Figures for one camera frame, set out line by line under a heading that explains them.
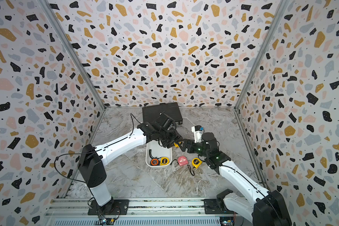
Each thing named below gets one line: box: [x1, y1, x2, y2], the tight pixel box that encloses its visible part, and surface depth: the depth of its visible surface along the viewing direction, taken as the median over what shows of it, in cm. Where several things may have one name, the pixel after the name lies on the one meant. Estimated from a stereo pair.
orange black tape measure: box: [150, 158, 161, 166], surface depth 89 cm
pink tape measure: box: [177, 155, 189, 167], surface depth 92 cm
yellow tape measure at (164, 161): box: [160, 156, 170, 166], surface depth 90 cm
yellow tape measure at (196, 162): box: [192, 157, 203, 169], surface depth 89 cm
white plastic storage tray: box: [145, 139, 173, 168], surface depth 91 cm
